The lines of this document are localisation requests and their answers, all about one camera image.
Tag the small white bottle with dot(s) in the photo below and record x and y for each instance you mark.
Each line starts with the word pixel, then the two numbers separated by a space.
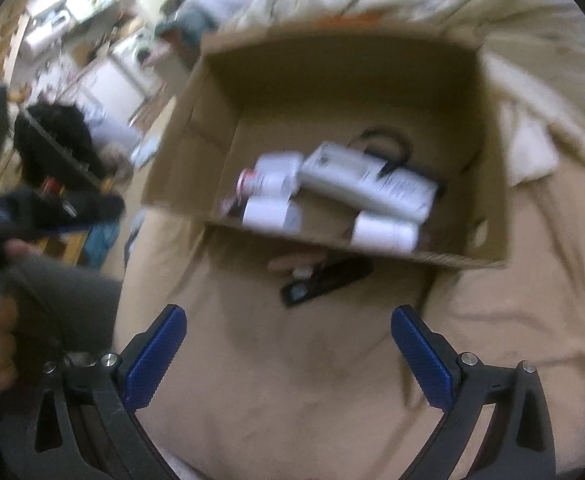
pixel 272 214

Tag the black device with QR label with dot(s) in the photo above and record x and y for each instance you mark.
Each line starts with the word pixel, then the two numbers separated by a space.
pixel 326 278

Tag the translucent pink hair claw clip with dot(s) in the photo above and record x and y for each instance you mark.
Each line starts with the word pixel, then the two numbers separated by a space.
pixel 233 207

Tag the white rectangular device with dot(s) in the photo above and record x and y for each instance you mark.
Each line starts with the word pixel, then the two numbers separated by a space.
pixel 362 182

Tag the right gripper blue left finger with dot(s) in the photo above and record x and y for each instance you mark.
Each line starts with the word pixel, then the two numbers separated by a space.
pixel 84 425

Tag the brown cardboard box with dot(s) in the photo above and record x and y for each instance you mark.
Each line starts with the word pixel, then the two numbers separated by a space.
pixel 296 87

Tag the teal cloth on bed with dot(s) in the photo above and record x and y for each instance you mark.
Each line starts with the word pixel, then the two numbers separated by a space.
pixel 186 27

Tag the black gadget with cord loop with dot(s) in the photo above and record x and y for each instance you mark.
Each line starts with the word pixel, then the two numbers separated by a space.
pixel 396 150

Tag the black clothes on chair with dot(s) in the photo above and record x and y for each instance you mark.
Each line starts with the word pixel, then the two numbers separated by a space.
pixel 54 142

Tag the beige bed sheet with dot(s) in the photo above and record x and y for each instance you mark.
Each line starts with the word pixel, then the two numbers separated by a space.
pixel 259 391

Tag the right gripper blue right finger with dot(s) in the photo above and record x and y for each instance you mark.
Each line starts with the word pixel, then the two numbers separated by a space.
pixel 519 442

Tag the white bottle with red band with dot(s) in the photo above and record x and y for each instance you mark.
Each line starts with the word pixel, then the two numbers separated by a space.
pixel 274 174

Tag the white bottle with blue label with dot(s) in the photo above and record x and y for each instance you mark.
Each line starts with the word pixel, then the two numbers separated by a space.
pixel 387 234

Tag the cream rumpled duvet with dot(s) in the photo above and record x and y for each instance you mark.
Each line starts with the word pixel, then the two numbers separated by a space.
pixel 534 50

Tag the white washing machine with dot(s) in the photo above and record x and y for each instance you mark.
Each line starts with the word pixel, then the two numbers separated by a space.
pixel 43 36

